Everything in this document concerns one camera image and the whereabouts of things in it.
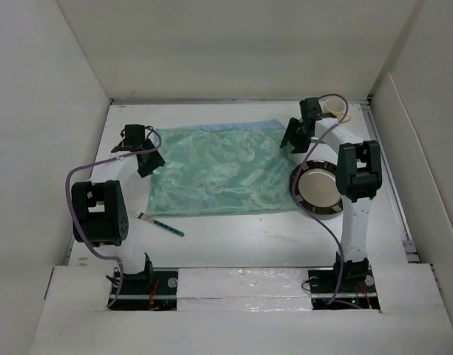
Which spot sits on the fork with teal handle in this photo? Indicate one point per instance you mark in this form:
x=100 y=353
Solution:
x=142 y=216

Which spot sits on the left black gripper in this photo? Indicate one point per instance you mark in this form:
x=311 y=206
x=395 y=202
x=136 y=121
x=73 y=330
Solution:
x=156 y=163

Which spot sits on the yellow cup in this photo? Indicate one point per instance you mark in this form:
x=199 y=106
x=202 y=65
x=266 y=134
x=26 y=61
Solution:
x=337 y=107

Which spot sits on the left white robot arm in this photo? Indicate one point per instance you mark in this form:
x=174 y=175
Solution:
x=95 y=192

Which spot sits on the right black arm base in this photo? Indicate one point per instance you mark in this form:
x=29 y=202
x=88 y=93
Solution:
x=344 y=286

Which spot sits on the green patterned cloth napkin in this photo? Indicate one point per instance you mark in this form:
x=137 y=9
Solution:
x=222 y=169

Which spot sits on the dark rimmed cream plate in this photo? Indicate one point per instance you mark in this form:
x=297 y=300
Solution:
x=314 y=187

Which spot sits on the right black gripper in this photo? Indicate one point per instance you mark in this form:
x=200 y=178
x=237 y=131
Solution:
x=290 y=136

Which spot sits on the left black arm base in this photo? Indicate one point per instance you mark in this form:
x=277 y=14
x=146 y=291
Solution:
x=152 y=289

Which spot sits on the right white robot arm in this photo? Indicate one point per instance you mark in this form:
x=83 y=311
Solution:
x=358 y=175

